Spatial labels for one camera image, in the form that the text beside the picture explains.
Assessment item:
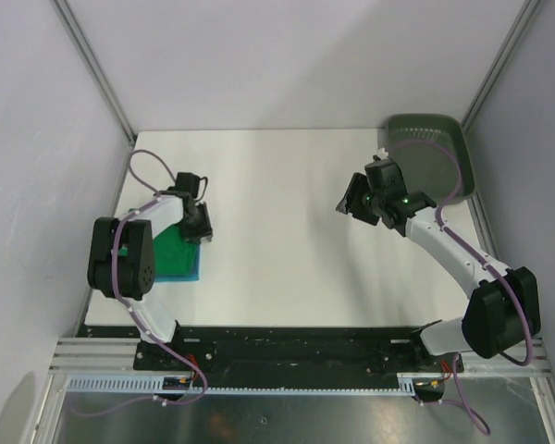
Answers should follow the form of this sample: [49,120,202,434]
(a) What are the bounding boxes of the green t shirt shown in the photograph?
[119,207,200,277]

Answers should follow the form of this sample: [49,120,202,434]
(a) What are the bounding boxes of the blue t shirt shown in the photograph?
[154,243,200,282]

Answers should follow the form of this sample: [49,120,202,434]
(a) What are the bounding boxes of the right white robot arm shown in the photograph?
[336,157,540,371]

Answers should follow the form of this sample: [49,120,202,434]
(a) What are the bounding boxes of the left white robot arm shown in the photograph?
[87,172,213,370]

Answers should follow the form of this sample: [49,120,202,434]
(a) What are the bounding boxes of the grey plastic tray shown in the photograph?
[380,114,475,205]

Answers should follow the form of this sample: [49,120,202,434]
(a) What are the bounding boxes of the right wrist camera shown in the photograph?
[373,147,392,161]

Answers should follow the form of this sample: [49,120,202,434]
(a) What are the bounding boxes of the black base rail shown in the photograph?
[133,326,463,378]

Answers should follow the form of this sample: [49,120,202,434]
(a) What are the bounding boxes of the grey slotted cable duct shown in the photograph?
[67,375,442,396]

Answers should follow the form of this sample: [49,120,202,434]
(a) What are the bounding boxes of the left aluminium frame post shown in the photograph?
[50,0,137,146]

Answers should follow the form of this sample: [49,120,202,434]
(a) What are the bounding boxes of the aluminium frame post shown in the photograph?
[50,0,137,146]
[462,0,545,134]

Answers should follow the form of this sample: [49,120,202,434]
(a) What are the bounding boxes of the right aluminium frame post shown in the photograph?
[462,0,545,134]

